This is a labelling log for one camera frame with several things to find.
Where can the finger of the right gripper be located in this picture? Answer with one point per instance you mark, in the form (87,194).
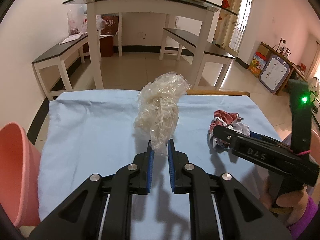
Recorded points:
(225,138)
(257,136)

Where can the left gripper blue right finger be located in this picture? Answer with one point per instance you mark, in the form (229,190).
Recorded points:
(171,165)

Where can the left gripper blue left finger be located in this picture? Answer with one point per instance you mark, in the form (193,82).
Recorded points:
(150,153)

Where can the red white paper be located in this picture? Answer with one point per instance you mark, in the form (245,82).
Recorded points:
(231,121)

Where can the clear plastic wrap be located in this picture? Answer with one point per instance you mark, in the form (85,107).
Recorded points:
(158,111)

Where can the person's right hand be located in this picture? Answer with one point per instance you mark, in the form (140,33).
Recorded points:
(297,201)

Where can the white kids drawing board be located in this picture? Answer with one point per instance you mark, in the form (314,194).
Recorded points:
(274,73)

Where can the light blue table cloth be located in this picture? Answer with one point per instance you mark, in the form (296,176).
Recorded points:
(93,132)

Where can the wooden low cabinet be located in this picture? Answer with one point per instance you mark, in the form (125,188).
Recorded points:
(293,68)

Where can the colourful cardboard box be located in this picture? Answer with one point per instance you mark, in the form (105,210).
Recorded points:
(259,60)

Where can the right black-top white bench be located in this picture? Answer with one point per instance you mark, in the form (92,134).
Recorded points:
(203,52)

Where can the black-top white bench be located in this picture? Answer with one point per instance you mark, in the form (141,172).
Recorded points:
(56,56)
(203,52)

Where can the pink plastic bucket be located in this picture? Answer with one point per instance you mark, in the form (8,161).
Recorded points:
(20,162)

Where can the red bin under table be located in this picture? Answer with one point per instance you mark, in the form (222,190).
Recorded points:
(106,47)

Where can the left black-top white bench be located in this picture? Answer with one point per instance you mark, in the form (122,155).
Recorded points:
(56,56)

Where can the dark red paper bag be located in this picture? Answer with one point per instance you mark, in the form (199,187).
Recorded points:
(111,25)

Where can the white glass-top dining table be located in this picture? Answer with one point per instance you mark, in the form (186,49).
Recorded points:
(200,10)

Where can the white paper on bench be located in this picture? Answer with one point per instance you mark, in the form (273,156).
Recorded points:
(71,38)

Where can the clear plastic bag on bench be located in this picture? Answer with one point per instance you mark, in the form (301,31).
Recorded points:
(77,21)

